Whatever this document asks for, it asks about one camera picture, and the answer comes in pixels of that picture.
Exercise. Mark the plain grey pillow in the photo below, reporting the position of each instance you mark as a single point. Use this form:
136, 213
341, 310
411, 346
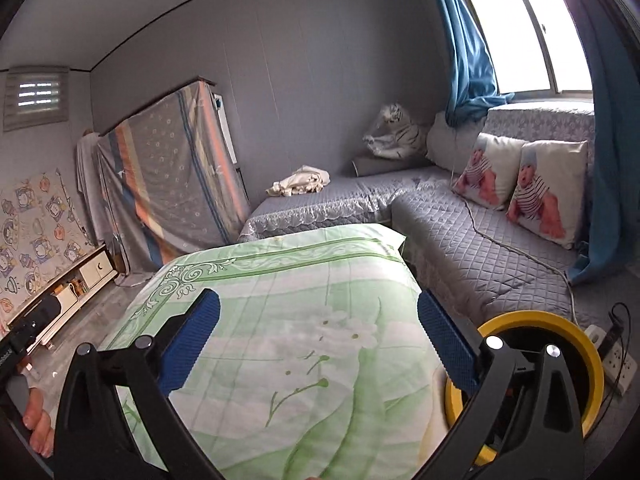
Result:
445, 145

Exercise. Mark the yellow rimmed bin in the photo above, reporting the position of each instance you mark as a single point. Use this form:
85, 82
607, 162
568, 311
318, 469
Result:
595, 375

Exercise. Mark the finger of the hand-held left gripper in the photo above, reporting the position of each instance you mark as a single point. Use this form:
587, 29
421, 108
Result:
10, 355
42, 310

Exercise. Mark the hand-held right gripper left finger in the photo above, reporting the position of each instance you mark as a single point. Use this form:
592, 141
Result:
195, 340

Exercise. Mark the grey window blind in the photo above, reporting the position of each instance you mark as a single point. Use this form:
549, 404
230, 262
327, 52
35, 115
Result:
35, 95

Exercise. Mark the white tiger plush toy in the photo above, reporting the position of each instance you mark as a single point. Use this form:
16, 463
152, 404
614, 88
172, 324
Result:
400, 135

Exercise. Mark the grey quilted sofa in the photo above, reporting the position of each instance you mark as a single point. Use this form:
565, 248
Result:
450, 250

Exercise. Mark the cartoon print wall mat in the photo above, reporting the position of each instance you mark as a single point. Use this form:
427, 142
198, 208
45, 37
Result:
35, 245

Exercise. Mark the dark blue curtain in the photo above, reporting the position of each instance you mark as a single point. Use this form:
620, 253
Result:
610, 160

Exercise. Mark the white power strip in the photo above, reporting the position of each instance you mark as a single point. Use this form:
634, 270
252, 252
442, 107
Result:
617, 367

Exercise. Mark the window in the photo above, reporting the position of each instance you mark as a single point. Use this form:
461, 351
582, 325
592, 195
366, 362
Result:
525, 35

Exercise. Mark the white hanging cloth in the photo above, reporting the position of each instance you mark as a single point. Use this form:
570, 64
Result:
90, 175

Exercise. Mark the white low cabinet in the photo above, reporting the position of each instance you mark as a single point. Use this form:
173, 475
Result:
97, 270

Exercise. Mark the green floral bed sheet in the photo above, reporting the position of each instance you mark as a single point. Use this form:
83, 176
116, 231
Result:
300, 310

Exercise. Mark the beige crumpled cloth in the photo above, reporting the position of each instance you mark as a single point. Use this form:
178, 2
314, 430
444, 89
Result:
300, 182

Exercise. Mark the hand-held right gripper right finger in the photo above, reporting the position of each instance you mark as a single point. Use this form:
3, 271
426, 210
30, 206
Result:
445, 340

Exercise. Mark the baby print pillow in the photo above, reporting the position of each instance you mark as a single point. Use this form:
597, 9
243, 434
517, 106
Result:
545, 190
485, 170

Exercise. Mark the bright blue curtain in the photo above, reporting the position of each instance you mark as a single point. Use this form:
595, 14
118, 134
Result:
465, 50

